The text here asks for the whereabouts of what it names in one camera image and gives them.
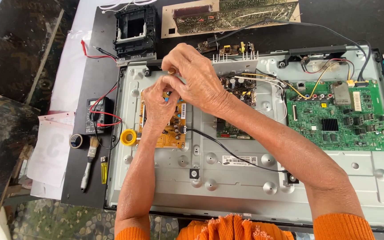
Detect person's right hand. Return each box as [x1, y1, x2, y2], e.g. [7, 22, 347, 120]
[161, 42, 234, 118]

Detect black multimeter probe lead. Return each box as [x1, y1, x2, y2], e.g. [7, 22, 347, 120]
[92, 45, 123, 150]

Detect black plastic frame part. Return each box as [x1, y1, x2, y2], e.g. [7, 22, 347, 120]
[113, 4, 158, 60]

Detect black tape roll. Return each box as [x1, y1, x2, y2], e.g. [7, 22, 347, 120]
[69, 133, 86, 150]

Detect stack of white papers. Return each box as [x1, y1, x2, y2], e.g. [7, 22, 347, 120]
[26, 111, 76, 201]

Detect small green circuit board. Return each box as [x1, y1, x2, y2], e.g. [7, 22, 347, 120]
[215, 117, 256, 140]

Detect black digital multimeter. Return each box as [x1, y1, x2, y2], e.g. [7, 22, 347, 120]
[85, 96, 115, 136]

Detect red multimeter probe lead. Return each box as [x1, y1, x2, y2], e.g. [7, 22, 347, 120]
[80, 39, 123, 128]

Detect orange knitted sweater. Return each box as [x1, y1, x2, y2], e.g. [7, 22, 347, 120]
[115, 213, 376, 240]

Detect large brown circuit board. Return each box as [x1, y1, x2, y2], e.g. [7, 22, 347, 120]
[161, 0, 301, 39]

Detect large green main circuit board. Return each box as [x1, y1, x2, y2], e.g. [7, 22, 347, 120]
[285, 79, 384, 152]

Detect thin black power board cable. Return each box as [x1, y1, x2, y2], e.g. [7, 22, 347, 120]
[183, 128, 290, 173]

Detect grey metal television back chassis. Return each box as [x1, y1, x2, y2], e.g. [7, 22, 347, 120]
[105, 46, 384, 231]

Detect yellow lighter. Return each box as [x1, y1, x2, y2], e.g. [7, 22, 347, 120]
[100, 156, 108, 185]

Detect white cables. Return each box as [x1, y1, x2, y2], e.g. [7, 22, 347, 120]
[99, 0, 160, 14]

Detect person's left hand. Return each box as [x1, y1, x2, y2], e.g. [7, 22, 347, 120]
[141, 75, 183, 134]

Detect yellow power supply circuit board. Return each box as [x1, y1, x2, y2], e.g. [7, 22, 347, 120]
[138, 89, 188, 149]

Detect white-handled paint brush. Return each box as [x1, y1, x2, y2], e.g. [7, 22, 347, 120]
[80, 136, 100, 193]

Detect long black cable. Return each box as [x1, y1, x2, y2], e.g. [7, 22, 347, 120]
[207, 18, 373, 82]

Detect wooden plank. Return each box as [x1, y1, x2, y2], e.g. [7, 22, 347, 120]
[25, 9, 65, 106]

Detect white plastic sheet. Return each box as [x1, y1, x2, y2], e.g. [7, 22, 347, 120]
[48, 0, 119, 114]

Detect circuit board with aluminium heatsink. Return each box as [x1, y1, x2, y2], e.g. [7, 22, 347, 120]
[211, 51, 260, 108]

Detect black speaker bar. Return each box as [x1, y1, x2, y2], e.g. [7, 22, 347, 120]
[278, 45, 348, 69]

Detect yellow tape roll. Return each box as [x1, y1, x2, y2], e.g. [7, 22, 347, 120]
[120, 129, 138, 146]

